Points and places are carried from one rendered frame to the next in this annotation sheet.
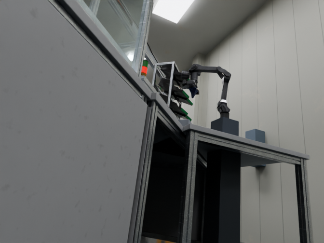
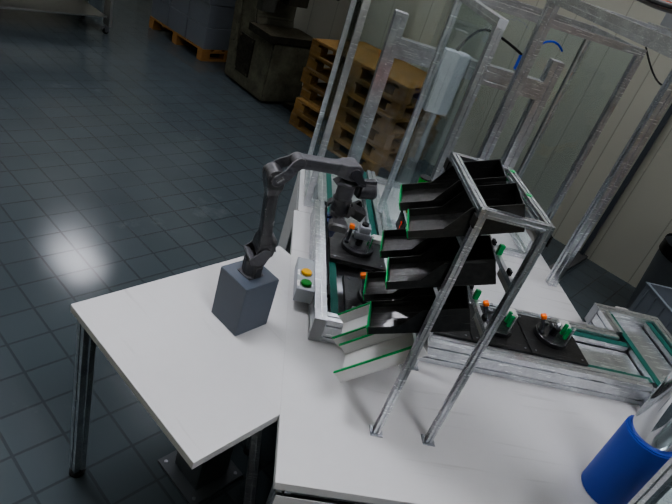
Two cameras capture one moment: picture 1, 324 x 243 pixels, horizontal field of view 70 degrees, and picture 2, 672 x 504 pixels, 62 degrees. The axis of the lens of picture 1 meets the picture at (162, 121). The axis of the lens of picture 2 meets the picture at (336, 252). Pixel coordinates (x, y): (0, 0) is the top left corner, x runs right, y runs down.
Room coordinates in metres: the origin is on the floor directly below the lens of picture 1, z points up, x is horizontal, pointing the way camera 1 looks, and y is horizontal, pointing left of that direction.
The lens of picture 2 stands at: (2.97, -1.08, 2.14)
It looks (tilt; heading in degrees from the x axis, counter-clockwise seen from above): 31 degrees down; 146
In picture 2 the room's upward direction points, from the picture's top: 19 degrees clockwise
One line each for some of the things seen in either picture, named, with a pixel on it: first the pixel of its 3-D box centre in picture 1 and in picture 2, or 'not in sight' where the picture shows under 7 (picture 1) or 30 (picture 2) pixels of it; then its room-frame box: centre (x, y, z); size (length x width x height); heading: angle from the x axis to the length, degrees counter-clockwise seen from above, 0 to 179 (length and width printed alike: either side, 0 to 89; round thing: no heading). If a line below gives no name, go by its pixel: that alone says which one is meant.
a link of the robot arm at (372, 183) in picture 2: (189, 72); (359, 181); (1.58, -0.16, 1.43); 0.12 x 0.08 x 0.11; 87
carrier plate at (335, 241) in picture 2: not in sight; (356, 249); (1.29, 0.12, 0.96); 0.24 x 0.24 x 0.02; 68
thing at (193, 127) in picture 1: (219, 151); (246, 330); (1.61, -0.43, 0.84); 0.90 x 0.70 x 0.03; 112
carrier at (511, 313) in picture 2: not in sight; (499, 317); (1.81, 0.50, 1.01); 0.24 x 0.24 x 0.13; 68
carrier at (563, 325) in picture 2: not in sight; (555, 329); (1.90, 0.73, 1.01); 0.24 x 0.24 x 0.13; 68
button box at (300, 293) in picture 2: (187, 128); (304, 279); (1.45, -0.17, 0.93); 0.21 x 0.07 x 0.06; 158
